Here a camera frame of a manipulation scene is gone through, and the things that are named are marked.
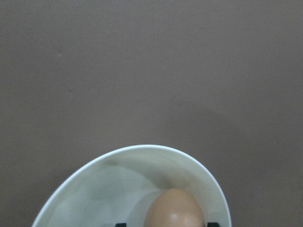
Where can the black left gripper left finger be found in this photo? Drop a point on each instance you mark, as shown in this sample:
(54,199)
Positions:
(121,225)

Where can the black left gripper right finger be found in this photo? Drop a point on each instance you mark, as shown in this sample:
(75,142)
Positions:
(212,224)

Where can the brown egg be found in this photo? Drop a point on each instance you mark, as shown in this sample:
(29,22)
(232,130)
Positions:
(175,208)

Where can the white ceramic bowl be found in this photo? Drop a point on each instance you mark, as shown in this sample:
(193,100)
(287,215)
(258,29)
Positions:
(120,186)

